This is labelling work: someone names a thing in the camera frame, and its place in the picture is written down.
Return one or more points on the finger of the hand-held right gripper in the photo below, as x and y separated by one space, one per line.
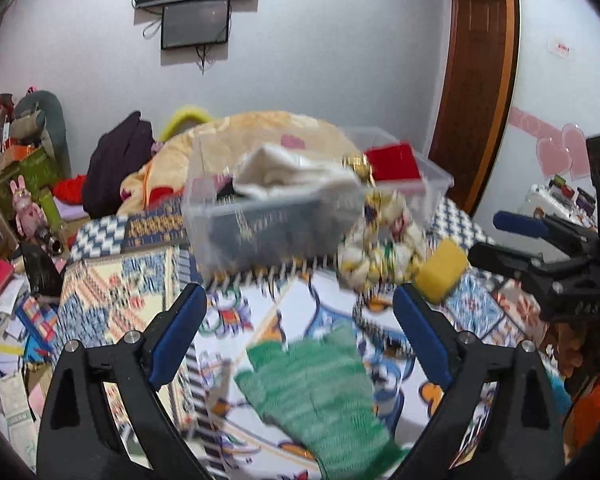
505 260
522 225

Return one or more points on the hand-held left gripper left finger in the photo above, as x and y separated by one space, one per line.
172 330

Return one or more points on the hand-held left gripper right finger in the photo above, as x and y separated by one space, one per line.
420 330

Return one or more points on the yellow sponge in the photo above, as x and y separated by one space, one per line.
441 270

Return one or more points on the floral fabric scrunchie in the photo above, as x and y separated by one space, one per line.
380 250

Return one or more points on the green knitted glove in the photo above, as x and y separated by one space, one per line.
320 400

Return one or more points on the clear plastic storage box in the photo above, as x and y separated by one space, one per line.
280 230

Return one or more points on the black toothed headband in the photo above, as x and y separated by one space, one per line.
380 327

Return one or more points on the white patterned box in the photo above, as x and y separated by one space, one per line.
562 205

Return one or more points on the patterned bed sheet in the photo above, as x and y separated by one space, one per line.
290 340

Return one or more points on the red box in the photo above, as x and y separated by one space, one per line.
393 162

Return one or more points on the black plastic bag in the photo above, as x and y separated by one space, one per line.
41 270

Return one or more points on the brown wooden door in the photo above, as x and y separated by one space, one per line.
472 85

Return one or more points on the pile of papers and books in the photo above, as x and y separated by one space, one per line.
5 340

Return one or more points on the dark purple backpack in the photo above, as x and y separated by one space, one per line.
117 170

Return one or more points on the red cloth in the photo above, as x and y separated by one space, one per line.
70 191

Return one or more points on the orange cloth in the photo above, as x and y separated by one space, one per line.
592 415

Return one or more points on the gold hair clip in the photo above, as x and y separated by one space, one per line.
357 165

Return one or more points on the pink rabbit plush toy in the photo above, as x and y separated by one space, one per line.
26 210

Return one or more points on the yellow fleece blanket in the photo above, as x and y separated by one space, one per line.
230 145

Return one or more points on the white cloth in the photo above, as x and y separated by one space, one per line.
290 172

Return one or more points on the green cardboard box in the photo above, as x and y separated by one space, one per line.
27 175

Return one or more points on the grey neck pillow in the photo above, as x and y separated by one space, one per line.
42 120

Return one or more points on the pink heart wall decoration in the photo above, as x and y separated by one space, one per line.
560 152

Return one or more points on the black framed wall screen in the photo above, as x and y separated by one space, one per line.
195 24

